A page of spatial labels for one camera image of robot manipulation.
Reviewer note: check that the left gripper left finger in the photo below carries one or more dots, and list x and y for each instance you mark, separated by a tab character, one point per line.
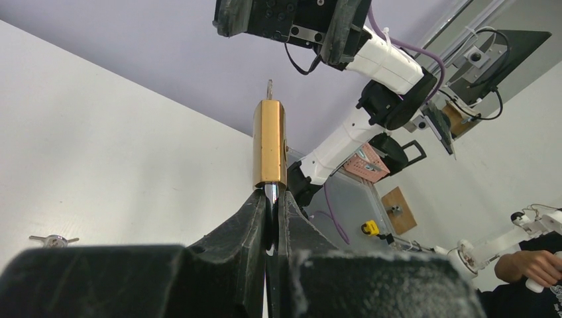
220	275

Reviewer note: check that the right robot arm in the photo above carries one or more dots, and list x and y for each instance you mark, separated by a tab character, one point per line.
398	86

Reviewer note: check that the padlock silver key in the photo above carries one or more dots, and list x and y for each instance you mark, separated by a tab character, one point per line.
269	90

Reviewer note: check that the brass padlock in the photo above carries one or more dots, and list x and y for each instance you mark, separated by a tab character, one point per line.
269	162

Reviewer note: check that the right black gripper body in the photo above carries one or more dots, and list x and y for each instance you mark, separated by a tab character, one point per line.
334	30

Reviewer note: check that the yellow tape measure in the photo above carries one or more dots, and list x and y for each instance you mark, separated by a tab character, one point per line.
370	228

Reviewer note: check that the pink plastic basket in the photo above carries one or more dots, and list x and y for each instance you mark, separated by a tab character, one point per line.
366	164

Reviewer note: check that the person hand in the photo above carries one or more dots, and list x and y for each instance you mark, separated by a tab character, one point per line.
540	266

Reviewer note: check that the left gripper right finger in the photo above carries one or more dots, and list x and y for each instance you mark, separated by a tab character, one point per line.
307	276

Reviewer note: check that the wooden block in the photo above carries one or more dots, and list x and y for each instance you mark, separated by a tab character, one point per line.
398	211

